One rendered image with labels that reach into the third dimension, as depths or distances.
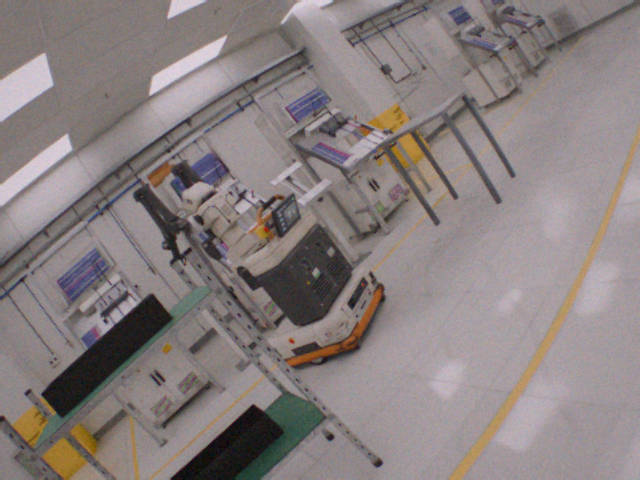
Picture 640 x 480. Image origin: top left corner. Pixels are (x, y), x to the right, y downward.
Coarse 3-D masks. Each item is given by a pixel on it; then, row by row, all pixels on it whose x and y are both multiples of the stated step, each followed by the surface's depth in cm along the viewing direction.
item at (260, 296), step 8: (216, 280) 443; (224, 280) 403; (240, 280) 393; (248, 288) 395; (240, 296) 395; (256, 296) 398; (264, 296) 401; (248, 304) 394; (264, 304) 400; (272, 304) 404; (264, 312) 399; (272, 312) 402; (280, 312) 406; (272, 320) 401
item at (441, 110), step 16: (464, 96) 310; (432, 112) 312; (400, 128) 356; (416, 128) 310; (384, 144) 339; (464, 144) 292; (496, 144) 318; (432, 160) 369; (480, 176) 299; (512, 176) 325; (416, 192) 349; (496, 192) 300
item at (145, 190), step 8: (136, 192) 277; (144, 192) 275; (152, 192) 277; (152, 200) 276; (160, 200) 278; (160, 208) 276; (168, 216) 276; (176, 216) 280; (168, 224) 275; (176, 232) 275
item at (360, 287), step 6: (360, 276) 287; (366, 276) 290; (360, 282) 283; (366, 282) 288; (354, 288) 276; (360, 288) 280; (366, 288) 285; (354, 294) 273; (360, 294) 278; (348, 300) 267; (354, 300) 271; (342, 306) 261; (348, 306) 265; (354, 306) 269; (348, 312) 262
